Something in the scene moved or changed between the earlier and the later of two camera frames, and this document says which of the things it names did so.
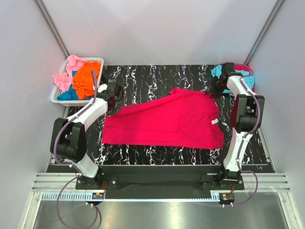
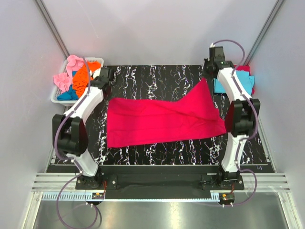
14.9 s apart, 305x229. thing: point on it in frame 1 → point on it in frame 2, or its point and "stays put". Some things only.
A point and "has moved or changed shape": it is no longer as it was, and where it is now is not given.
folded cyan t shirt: x=216 y=71 stays put
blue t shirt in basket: x=71 y=95 stays put
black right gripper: x=215 y=94 → x=206 y=62
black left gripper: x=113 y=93 → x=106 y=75
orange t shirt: x=83 y=80 stays put
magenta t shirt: x=180 y=119 has moved or changed shape
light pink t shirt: x=63 y=80 stays put
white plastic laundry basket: x=80 y=102 stays put
